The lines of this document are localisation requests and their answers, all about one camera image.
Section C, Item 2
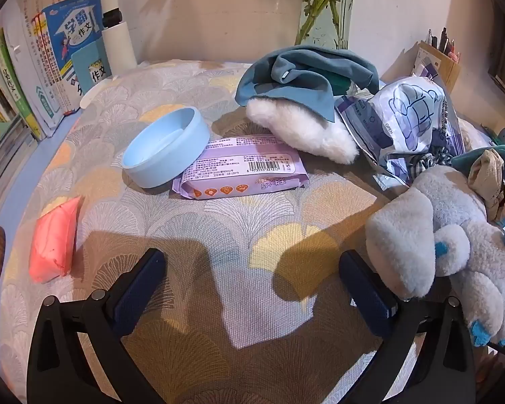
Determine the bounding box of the beige fabric pouch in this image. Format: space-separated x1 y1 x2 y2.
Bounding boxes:
467 149 505 222

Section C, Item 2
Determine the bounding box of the green book stack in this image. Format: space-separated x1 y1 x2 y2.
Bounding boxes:
0 115 40 181

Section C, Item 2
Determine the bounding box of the fan patterned table mat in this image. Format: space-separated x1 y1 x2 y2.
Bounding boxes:
0 60 489 404

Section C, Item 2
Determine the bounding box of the bunch of pens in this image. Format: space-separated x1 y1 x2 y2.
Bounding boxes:
425 27 461 62

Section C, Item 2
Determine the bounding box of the purple wipes packet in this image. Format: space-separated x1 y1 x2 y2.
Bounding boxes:
172 135 310 200

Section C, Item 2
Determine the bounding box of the light blue round bowl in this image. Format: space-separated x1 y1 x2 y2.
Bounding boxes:
122 107 211 189

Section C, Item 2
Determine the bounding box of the teal cloth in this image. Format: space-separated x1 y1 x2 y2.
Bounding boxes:
235 44 379 123

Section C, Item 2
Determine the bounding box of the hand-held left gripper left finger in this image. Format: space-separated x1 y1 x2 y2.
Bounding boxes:
26 247 169 404

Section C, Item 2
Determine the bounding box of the checkered scrunchie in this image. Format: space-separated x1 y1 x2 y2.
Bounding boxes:
408 145 455 177

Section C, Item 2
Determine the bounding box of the wooden pen holder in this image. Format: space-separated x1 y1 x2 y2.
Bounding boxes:
410 41 461 93

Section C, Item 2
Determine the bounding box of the white desk lamp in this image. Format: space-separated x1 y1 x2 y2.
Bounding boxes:
79 0 137 109

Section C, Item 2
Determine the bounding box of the teal fabric item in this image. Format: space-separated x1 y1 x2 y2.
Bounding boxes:
450 145 505 170

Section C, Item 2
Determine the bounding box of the row of books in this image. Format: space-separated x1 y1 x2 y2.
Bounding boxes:
0 0 112 144

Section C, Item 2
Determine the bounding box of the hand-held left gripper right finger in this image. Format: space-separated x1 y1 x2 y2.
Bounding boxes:
339 249 476 404

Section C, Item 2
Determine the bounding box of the grey plush toy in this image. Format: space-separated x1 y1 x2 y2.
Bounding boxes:
365 164 505 348

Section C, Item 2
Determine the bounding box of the pink packet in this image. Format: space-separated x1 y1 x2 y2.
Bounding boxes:
29 196 84 284

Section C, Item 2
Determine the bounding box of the white fluffy plush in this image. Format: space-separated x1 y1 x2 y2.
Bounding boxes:
246 97 360 165

